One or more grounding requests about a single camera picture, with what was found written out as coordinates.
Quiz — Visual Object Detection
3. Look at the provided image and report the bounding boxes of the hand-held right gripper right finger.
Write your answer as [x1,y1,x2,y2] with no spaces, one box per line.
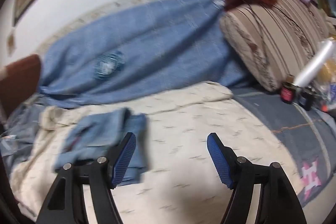
[207,133,307,224]

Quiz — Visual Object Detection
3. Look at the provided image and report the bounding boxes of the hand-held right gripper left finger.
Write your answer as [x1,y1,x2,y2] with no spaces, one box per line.
[35,132,137,224]

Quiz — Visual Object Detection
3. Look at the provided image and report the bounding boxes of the blue denim pants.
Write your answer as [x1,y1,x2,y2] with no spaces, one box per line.
[54,107,151,186]

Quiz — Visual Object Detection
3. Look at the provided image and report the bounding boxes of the cream leaf-print blanket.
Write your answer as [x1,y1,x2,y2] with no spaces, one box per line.
[9,81,305,224]

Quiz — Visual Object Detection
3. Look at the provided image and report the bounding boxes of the grey-blue star-print bedsheet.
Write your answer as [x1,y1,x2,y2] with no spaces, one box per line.
[231,86,336,209]

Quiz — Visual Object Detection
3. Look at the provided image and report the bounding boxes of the small red bottle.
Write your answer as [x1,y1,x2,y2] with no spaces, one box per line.
[280,74,298,105]

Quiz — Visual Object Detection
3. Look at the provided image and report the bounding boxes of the small dark bottle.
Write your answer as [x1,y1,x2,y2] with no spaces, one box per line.
[298,86,315,111]

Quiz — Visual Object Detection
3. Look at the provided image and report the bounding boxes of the blue checked duvet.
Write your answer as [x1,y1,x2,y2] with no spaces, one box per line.
[38,0,252,109]

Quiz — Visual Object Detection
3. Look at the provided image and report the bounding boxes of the brown padded headboard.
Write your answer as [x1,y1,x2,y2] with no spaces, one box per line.
[0,54,42,122]

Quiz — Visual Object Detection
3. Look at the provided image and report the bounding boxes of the beige striped pillow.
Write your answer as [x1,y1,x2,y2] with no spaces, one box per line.
[219,0,332,92]

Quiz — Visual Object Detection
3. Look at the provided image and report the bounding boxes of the clear plastic film roll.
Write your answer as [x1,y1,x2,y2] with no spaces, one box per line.
[293,39,336,88]

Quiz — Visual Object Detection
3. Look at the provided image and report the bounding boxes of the yellow plastic packet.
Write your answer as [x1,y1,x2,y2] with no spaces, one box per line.
[319,61,336,88]

